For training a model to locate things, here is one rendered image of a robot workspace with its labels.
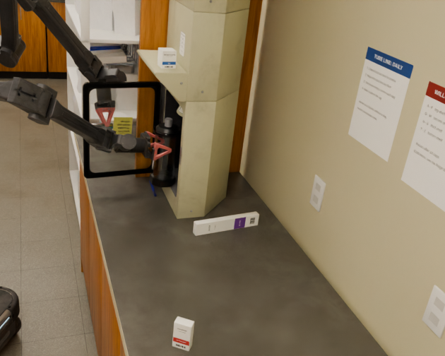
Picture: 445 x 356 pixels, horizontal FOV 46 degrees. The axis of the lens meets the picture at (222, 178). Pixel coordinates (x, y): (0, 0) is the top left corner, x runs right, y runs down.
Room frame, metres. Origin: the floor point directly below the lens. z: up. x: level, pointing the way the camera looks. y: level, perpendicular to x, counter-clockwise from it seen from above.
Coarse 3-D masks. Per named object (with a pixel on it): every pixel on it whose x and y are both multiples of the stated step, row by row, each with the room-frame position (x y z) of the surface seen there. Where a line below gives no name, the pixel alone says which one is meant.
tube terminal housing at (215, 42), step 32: (192, 32) 1.72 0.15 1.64; (224, 32) 1.77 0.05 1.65; (192, 64) 1.73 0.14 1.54; (224, 64) 1.79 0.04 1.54; (192, 96) 1.73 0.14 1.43; (224, 96) 1.82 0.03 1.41; (192, 128) 1.73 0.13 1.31; (224, 128) 1.85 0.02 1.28; (192, 160) 1.74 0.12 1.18; (224, 160) 1.89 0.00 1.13; (192, 192) 1.74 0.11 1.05; (224, 192) 1.92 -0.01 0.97
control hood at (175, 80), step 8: (144, 56) 1.88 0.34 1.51; (152, 56) 1.90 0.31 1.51; (152, 64) 1.78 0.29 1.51; (176, 64) 1.82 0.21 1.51; (160, 72) 1.69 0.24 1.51; (168, 72) 1.70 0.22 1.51; (176, 72) 1.71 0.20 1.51; (184, 72) 1.73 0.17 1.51; (160, 80) 1.69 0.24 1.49; (168, 80) 1.70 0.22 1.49; (176, 80) 1.71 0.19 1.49; (184, 80) 1.72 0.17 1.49; (168, 88) 1.70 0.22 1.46; (176, 88) 1.71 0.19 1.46; (184, 88) 1.72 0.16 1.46; (176, 96) 1.71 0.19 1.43; (184, 96) 1.72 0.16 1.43
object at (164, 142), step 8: (160, 136) 1.82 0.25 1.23; (168, 144) 1.82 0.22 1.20; (176, 144) 1.84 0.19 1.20; (160, 152) 1.82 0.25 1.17; (176, 152) 1.85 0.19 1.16; (160, 160) 1.82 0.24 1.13; (168, 160) 1.82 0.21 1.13; (152, 168) 1.84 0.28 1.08; (160, 168) 1.82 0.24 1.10; (168, 168) 1.82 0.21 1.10; (152, 176) 1.84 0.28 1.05; (160, 176) 1.82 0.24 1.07; (168, 176) 1.82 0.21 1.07
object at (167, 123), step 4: (168, 120) 1.85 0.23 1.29; (160, 124) 1.87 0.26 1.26; (164, 124) 1.87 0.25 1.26; (168, 124) 1.85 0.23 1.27; (172, 124) 1.89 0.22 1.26; (156, 128) 1.85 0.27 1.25; (160, 128) 1.83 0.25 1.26; (164, 128) 1.83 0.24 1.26; (168, 128) 1.84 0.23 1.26; (172, 128) 1.85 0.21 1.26; (176, 128) 1.85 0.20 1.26; (164, 132) 1.82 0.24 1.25; (168, 132) 1.82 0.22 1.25; (172, 132) 1.83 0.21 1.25; (176, 132) 1.84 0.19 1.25
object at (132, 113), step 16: (96, 96) 1.88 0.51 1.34; (112, 96) 1.91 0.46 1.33; (128, 96) 1.94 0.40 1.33; (144, 96) 1.97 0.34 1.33; (96, 112) 1.88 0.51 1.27; (112, 112) 1.91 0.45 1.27; (128, 112) 1.94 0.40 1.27; (144, 112) 1.97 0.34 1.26; (112, 128) 1.91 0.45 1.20; (128, 128) 1.94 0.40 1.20; (144, 128) 1.97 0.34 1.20; (96, 160) 1.88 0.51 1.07; (112, 160) 1.91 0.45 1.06; (128, 160) 1.94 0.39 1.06; (144, 160) 1.98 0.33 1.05
